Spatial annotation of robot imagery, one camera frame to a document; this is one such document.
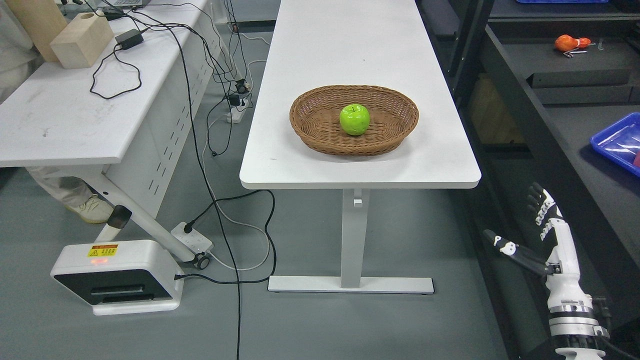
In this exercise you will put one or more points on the far white power strip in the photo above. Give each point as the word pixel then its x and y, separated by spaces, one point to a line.
pixel 238 105

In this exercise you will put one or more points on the blue plastic tray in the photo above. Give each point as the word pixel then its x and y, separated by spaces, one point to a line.
pixel 620 142

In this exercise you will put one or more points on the white box machine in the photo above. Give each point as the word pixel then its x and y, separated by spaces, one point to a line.
pixel 121 277

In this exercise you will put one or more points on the person's white shoe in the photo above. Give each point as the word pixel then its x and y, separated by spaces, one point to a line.
pixel 94 211

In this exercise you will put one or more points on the white standing desk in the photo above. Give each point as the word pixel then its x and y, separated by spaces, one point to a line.
pixel 355 42

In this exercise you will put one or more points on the tall wooden block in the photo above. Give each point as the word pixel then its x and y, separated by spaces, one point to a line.
pixel 43 22

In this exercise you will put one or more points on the green apple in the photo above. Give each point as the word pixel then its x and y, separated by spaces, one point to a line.
pixel 354 119

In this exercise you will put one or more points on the brown wicker basket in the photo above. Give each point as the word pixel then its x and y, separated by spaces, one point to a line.
pixel 314 116

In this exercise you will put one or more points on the small wooden block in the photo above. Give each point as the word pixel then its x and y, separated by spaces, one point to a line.
pixel 82 40

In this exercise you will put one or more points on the orange toy fruit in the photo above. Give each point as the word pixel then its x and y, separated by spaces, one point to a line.
pixel 566 43

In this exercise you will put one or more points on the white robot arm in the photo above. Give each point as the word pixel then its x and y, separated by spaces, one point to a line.
pixel 576 333

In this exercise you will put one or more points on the white side desk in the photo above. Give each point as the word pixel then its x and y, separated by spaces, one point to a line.
pixel 121 128

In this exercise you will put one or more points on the white floor power strip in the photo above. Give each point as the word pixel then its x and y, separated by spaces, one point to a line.
pixel 192 238

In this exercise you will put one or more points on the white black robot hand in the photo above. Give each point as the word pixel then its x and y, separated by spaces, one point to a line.
pixel 559 266

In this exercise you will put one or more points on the black metal shelf rack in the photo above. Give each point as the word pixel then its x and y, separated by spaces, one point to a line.
pixel 530 111

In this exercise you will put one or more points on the black power adapter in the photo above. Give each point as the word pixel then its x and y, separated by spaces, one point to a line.
pixel 129 39

